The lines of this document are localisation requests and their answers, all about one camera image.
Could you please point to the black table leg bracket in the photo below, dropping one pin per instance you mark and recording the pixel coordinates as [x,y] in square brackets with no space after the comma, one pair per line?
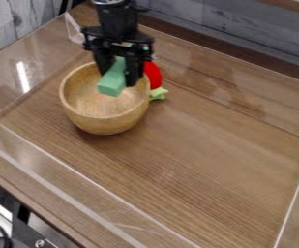
[33,231]

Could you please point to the red plush strawberry toy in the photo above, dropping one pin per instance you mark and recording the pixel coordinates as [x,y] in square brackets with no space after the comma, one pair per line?
[157,90]

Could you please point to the clear acrylic corner bracket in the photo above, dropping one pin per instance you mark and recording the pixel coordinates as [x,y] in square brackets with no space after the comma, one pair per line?
[73,29]

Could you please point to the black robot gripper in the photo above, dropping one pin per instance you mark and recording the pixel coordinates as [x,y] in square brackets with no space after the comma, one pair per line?
[117,37]

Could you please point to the clear acrylic tray wall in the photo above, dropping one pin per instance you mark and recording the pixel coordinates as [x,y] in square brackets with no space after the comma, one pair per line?
[94,217]

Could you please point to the brown wooden bowl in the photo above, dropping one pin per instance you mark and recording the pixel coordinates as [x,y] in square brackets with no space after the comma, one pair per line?
[94,112]

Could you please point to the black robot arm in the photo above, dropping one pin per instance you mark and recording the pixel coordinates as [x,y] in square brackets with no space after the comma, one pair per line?
[118,38]

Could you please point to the green rectangular block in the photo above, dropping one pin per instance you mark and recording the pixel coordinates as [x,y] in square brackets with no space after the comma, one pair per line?
[113,81]

